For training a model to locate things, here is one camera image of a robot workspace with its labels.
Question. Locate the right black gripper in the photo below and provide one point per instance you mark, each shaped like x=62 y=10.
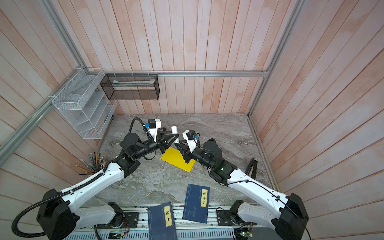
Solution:
x=187 y=153

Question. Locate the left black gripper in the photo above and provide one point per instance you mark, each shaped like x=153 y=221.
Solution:
x=163 y=143

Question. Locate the yellow envelope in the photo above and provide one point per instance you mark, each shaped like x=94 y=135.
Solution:
x=175 y=158

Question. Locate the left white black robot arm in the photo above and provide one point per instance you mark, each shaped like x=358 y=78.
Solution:
x=61 y=213

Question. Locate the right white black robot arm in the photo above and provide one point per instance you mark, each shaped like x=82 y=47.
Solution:
x=286 y=215

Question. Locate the blue book on table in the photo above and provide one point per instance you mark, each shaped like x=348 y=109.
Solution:
x=197 y=204

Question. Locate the black mesh basket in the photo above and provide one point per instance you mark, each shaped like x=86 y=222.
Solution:
x=131 y=87

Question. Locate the pen holder with pencils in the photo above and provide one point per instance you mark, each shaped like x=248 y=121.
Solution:
x=93 y=164

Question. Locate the blue book on rail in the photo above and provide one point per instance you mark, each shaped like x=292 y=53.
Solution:
x=162 y=222

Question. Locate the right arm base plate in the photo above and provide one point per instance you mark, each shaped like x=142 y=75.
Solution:
x=230 y=218

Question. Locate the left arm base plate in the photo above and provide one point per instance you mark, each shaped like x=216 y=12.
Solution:
x=126 y=220

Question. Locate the white wire mesh shelf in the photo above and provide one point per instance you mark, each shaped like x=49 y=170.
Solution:
x=84 y=104

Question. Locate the aluminium frame rail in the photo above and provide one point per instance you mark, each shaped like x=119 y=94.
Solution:
x=187 y=74

